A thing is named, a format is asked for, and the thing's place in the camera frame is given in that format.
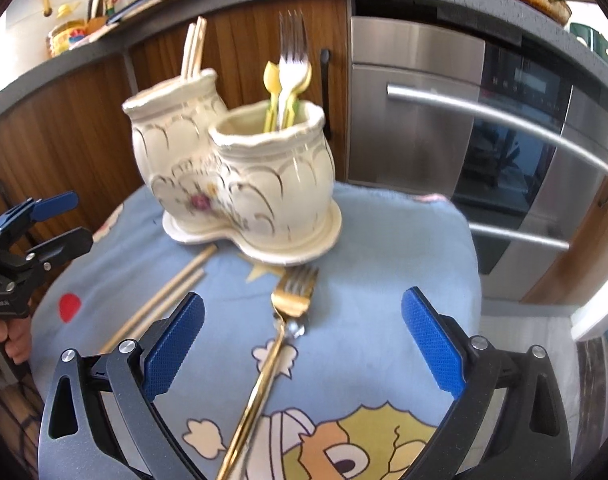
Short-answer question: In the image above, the black kitchen knife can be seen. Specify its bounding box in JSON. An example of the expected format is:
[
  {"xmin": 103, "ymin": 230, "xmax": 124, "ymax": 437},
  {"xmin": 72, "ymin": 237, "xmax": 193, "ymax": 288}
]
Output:
[{"xmin": 106, "ymin": 0, "xmax": 165, "ymax": 25}]

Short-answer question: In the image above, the blue cartoon printed blanket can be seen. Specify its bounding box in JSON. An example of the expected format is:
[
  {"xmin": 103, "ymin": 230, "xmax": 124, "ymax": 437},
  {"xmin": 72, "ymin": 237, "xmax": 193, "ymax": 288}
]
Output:
[{"xmin": 31, "ymin": 180, "xmax": 482, "ymax": 480}]

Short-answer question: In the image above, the silver fork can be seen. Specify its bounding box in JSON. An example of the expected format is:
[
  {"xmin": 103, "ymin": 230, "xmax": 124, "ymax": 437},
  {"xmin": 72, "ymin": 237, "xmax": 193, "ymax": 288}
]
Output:
[{"xmin": 278, "ymin": 9, "xmax": 307, "ymax": 128}]

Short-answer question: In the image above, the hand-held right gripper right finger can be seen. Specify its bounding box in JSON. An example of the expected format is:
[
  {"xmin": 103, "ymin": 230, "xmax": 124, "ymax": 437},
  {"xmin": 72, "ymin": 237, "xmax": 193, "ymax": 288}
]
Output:
[{"xmin": 401, "ymin": 287, "xmax": 572, "ymax": 480}]

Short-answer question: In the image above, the gold fork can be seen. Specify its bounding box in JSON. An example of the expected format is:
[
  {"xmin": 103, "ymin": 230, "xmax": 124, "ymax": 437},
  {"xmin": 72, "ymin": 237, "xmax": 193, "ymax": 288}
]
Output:
[{"xmin": 215, "ymin": 265, "xmax": 319, "ymax": 480}]

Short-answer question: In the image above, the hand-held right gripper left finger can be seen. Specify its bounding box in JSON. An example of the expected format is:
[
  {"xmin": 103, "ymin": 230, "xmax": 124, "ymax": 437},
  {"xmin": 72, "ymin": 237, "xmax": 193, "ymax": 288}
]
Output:
[{"xmin": 38, "ymin": 291, "xmax": 205, "ymax": 480}]

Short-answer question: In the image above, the yellow cooking oil jug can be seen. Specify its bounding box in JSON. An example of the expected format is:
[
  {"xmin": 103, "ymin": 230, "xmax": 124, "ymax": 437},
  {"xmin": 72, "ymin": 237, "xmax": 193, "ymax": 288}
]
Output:
[{"xmin": 48, "ymin": 2, "xmax": 89, "ymax": 58}]

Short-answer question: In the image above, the person's left hand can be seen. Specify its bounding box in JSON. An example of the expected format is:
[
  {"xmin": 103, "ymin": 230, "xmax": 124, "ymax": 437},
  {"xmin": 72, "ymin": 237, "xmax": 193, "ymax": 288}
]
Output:
[{"xmin": 0, "ymin": 314, "xmax": 33, "ymax": 366}]

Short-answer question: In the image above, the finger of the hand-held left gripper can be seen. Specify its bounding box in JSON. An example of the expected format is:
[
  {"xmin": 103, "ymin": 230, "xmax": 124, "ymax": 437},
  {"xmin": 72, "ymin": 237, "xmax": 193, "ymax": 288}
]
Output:
[
  {"xmin": 11, "ymin": 227, "xmax": 94, "ymax": 275},
  {"xmin": 0, "ymin": 191, "xmax": 79, "ymax": 233}
]

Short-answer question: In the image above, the floral ceramic utensil holder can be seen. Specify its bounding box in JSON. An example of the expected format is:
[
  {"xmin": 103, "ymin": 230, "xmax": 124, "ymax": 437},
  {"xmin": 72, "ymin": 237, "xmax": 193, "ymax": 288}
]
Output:
[{"xmin": 122, "ymin": 69, "xmax": 337, "ymax": 251}]

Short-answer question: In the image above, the yellow plastic spoon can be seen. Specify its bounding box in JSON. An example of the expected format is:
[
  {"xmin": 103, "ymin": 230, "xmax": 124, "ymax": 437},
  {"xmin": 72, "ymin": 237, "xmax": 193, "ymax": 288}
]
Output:
[{"xmin": 263, "ymin": 61, "xmax": 281, "ymax": 132}]

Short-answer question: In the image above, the green kitchen appliance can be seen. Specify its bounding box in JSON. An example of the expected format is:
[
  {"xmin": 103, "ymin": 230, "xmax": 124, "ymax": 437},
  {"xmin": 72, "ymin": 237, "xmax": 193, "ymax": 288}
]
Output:
[{"xmin": 569, "ymin": 21, "xmax": 608, "ymax": 63}]

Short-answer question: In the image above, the stainless steel built-in oven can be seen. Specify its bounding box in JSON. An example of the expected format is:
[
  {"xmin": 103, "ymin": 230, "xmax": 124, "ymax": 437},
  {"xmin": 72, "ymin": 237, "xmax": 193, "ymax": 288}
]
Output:
[{"xmin": 348, "ymin": 7, "xmax": 608, "ymax": 301}]

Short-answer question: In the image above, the cream ceramic drip tray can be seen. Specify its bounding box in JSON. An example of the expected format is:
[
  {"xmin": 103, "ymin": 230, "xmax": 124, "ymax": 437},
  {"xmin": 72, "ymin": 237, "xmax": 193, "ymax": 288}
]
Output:
[{"xmin": 163, "ymin": 202, "xmax": 343, "ymax": 267}]

